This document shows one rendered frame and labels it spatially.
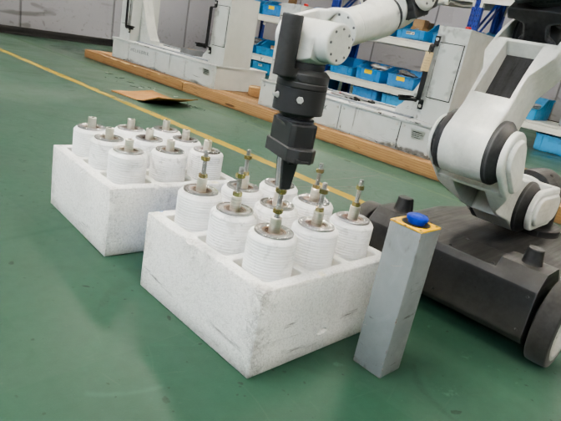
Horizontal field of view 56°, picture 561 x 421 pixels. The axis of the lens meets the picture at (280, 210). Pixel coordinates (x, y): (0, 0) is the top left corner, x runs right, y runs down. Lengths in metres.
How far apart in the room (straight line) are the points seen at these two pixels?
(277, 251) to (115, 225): 0.53
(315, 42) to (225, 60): 3.52
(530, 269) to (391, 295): 0.39
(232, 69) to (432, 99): 1.85
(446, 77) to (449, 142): 1.94
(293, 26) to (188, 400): 0.63
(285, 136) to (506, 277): 0.64
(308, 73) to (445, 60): 2.31
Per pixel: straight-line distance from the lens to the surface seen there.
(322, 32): 0.87
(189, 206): 1.12
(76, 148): 1.59
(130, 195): 1.35
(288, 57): 0.87
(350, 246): 1.13
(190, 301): 1.10
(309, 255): 1.04
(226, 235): 1.04
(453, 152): 1.22
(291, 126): 0.89
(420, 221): 1.00
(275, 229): 0.97
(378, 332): 1.07
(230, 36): 4.38
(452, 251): 1.34
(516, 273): 1.31
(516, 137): 1.22
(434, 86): 3.17
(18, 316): 1.15
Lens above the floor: 0.60
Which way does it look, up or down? 18 degrees down
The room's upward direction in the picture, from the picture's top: 11 degrees clockwise
